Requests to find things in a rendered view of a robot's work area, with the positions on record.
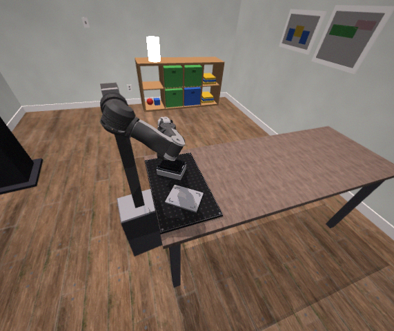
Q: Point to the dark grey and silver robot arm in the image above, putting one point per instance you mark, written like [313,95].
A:
[121,117]

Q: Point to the white rectangular frame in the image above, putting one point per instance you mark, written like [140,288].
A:
[185,198]

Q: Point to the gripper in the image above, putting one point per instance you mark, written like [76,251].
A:
[160,157]

